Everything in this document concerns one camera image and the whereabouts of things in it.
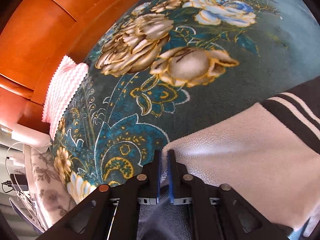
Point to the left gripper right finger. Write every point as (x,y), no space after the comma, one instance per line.
(216,212)

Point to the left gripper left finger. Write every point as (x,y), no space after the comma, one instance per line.
(111,212)

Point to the black and white fleece jacket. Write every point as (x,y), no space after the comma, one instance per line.
(268,153)

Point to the grey floral bed sheet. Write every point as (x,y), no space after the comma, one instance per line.
(51,201)

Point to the white pink knitted cloth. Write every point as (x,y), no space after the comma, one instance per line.
(63,86)

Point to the teal floral bed blanket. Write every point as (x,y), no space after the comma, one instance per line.
(170,68)

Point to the orange wooden headboard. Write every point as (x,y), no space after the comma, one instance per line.
(35,35)

